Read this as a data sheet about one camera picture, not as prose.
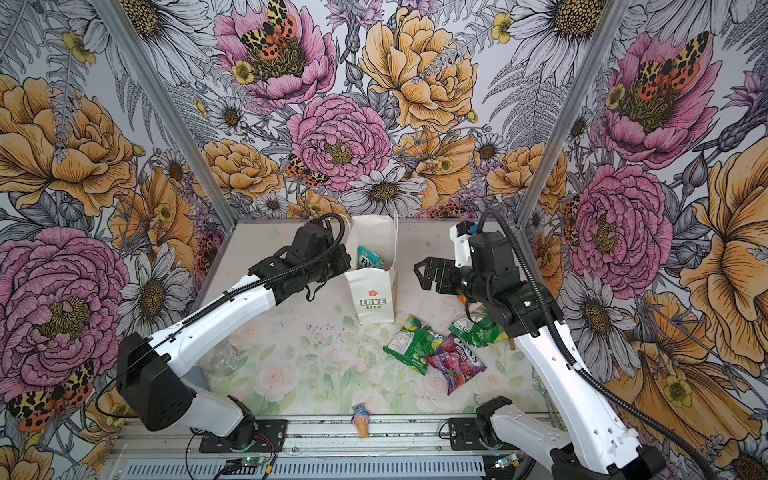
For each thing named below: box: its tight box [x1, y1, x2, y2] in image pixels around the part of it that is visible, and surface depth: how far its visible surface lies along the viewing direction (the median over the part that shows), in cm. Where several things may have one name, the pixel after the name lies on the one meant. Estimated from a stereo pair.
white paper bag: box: [344, 214, 398, 324], surface depth 87 cm
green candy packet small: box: [449, 305, 509, 348], surface depth 91 cm
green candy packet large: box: [383, 314, 446, 376], surface depth 89 cm
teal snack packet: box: [357, 245, 385, 269], surface depth 99 cm
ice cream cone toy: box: [351, 403, 371, 439], surface depth 76 cm
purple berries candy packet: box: [427, 333, 487, 395], surface depth 84 cm
